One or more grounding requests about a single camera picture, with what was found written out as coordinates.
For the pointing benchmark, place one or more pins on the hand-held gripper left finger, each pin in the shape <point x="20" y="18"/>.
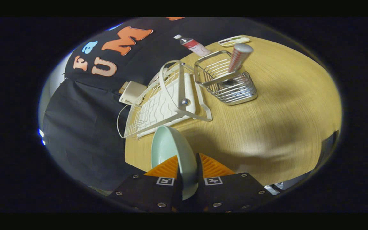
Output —
<point x="142" y="193"/>

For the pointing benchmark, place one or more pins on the light green plate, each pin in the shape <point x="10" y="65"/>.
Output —
<point x="171" y="150"/>

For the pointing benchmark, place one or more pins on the clear bottle with red label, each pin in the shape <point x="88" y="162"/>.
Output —
<point x="194" y="45"/>

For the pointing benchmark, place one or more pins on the cream toaster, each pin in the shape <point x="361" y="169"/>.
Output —
<point x="133" y="92"/>

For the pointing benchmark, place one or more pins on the white divided snack tray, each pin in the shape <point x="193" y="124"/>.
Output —
<point x="234" y="41"/>

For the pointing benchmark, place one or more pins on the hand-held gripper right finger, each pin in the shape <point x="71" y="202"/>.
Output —
<point x="232" y="191"/>

